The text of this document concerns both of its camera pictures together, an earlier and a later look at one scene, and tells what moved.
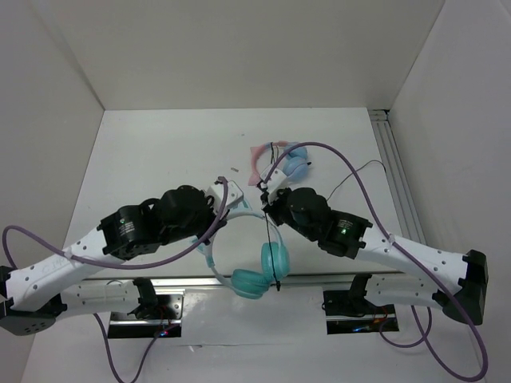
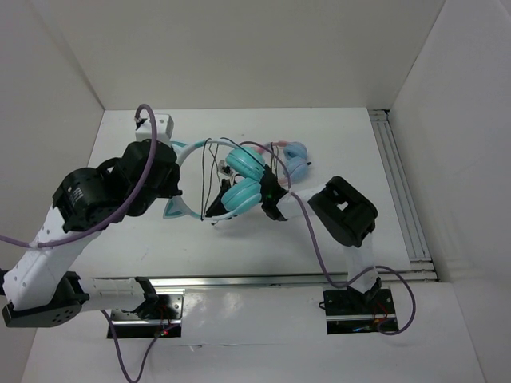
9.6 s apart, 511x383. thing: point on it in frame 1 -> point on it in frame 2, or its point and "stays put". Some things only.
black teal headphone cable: [266, 225] -> [204, 205]
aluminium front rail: [283, 282] stays put
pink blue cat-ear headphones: [295, 165] stays put
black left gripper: [210, 208] -> [172, 187]
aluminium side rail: [402, 199] stays put
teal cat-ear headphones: [251, 283] -> [244, 168]
